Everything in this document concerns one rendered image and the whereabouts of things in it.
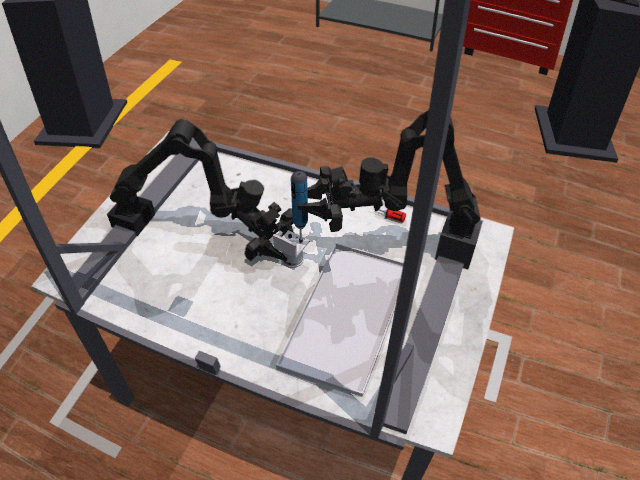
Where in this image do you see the red screwdriver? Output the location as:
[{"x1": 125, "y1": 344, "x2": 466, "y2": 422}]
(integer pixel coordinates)
[{"x1": 378, "y1": 209, "x2": 406, "y2": 222}]

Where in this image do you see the blue electric screwdriver barrel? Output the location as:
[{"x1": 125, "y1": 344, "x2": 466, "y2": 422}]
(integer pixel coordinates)
[{"x1": 291, "y1": 171, "x2": 308, "y2": 240}]

